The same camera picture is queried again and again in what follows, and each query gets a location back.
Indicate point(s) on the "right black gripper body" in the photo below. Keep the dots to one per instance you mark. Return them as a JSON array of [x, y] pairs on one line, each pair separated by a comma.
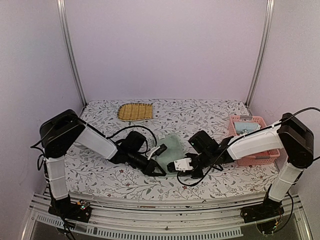
[[204, 158]]

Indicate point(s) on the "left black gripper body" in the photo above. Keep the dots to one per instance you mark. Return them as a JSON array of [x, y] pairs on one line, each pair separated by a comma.
[[132, 161]]

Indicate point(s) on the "light green towel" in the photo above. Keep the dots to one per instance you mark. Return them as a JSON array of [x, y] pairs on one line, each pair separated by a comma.
[[173, 152]]

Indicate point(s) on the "pink towel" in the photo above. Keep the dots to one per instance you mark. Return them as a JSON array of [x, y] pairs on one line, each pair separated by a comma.
[[270, 153]]

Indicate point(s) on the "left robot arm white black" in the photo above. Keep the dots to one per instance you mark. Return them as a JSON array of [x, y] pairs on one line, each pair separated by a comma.
[[66, 130]]

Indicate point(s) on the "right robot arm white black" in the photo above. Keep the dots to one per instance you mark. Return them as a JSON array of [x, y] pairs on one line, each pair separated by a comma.
[[288, 134]]

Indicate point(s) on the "woven bamboo tray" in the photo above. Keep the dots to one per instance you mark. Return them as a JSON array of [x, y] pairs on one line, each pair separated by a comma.
[[131, 112]]

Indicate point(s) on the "white ceramic bowl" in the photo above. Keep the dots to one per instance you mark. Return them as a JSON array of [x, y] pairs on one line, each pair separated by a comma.
[[80, 146]]

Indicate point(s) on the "blue rolled towel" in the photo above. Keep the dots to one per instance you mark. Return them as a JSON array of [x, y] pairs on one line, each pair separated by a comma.
[[244, 127]]

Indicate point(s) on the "pink plastic basket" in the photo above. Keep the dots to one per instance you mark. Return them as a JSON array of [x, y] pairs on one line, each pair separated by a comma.
[[245, 150]]

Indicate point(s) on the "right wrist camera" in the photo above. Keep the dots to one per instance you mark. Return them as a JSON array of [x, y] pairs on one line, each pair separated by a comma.
[[180, 165]]

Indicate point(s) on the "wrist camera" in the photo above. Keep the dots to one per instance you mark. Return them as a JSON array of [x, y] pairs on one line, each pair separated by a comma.
[[157, 151], [180, 165]]

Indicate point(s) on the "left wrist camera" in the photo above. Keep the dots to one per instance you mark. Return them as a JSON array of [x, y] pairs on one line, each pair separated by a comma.
[[157, 151]]

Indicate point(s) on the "aluminium front rail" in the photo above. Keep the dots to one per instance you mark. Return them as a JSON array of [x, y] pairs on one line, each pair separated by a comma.
[[202, 219]]

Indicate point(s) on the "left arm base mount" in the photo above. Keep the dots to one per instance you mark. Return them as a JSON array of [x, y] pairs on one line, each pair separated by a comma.
[[66, 210]]

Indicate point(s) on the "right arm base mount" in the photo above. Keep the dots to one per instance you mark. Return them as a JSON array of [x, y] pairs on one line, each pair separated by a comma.
[[261, 211]]

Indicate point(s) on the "right aluminium frame post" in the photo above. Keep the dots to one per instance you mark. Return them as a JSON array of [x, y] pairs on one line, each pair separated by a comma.
[[261, 52]]

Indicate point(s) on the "aluminium frame post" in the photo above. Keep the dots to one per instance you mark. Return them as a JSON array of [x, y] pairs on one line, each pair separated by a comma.
[[62, 13], [261, 52]]

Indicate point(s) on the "left aluminium frame post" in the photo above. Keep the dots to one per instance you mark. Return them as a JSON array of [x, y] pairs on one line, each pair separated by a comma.
[[62, 13]]

